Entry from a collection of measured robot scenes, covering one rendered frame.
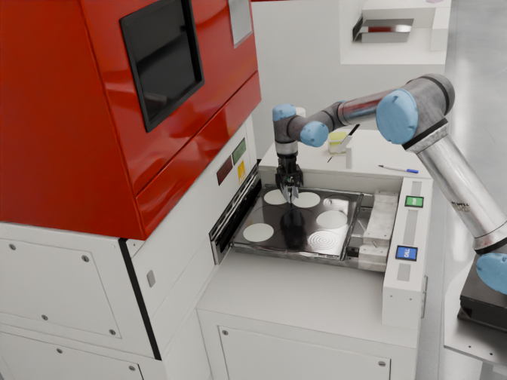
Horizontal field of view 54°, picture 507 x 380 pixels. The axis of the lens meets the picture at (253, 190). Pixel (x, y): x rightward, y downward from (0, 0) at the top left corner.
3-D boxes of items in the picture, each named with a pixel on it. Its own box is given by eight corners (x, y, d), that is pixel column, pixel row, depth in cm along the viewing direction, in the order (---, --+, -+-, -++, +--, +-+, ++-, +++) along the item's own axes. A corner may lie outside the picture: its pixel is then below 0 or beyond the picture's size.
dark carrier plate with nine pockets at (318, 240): (233, 243, 161) (233, 241, 161) (266, 187, 188) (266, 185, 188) (339, 257, 150) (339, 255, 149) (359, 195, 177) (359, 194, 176)
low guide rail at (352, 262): (235, 252, 169) (235, 245, 168) (238, 248, 171) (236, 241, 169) (388, 273, 152) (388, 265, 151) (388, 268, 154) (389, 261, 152)
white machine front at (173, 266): (155, 359, 134) (117, 240, 113) (255, 196, 198) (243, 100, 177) (165, 361, 133) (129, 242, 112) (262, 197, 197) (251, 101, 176)
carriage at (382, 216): (357, 269, 151) (357, 262, 149) (375, 203, 179) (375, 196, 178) (385, 273, 148) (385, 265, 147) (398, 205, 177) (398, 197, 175)
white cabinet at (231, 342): (231, 464, 191) (195, 310, 149) (298, 291, 267) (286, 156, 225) (406, 516, 170) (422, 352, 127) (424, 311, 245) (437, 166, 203)
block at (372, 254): (358, 259, 150) (358, 252, 148) (360, 252, 153) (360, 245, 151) (385, 263, 147) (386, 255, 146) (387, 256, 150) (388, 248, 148)
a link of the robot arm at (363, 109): (466, 56, 122) (333, 95, 163) (440, 71, 117) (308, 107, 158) (480, 101, 124) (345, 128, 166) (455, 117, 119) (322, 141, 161)
